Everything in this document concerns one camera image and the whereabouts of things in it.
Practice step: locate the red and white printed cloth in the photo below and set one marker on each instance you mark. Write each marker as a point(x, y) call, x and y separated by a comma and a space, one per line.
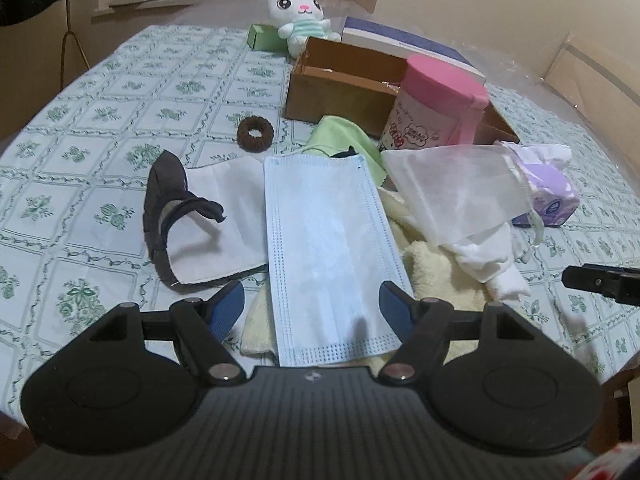
point(620, 462)

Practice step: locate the green cloth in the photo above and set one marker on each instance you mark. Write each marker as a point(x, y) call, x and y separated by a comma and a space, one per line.
point(340, 132)

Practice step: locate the white plush cat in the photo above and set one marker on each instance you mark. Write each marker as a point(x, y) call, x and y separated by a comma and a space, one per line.
point(295, 7)

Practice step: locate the yellow fluffy towel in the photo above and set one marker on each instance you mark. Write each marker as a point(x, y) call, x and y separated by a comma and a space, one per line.
point(440, 270)

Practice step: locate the white cloth sheet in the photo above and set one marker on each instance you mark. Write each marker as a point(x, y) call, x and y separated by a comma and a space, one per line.
point(235, 210)

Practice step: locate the brown cardboard box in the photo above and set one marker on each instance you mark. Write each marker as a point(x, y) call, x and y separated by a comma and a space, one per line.
point(325, 95)

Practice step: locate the pink lidded canister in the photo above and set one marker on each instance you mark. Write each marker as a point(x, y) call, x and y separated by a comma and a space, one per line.
point(430, 110)

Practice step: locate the small green box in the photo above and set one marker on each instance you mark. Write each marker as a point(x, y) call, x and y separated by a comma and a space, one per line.
point(262, 37)

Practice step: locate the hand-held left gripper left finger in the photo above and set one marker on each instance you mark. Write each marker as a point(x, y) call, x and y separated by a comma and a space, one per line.
point(227, 306)

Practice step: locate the white sock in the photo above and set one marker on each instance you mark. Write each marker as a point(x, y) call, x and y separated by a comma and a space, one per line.
point(485, 257)

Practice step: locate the white and blue box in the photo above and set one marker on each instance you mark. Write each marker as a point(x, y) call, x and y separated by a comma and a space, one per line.
point(400, 40)

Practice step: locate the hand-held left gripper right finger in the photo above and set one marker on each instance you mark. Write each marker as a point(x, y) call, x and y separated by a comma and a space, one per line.
point(393, 304)

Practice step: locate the brown hair scrunchie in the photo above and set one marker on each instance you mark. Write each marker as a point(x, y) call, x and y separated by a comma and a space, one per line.
point(243, 135)

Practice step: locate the blue face mask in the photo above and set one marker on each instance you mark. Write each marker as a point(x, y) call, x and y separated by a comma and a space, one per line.
point(320, 240)

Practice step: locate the metal rack leg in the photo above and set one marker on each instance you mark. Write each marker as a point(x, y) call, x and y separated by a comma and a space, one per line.
point(75, 40)

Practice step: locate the purple tissue pack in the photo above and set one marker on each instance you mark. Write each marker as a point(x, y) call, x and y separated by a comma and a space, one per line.
point(550, 195)

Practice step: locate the dark brown felt shoe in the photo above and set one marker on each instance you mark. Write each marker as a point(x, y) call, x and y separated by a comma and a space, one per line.
point(160, 200)

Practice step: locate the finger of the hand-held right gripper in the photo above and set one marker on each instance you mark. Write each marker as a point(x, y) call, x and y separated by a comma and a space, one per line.
point(600, 280)

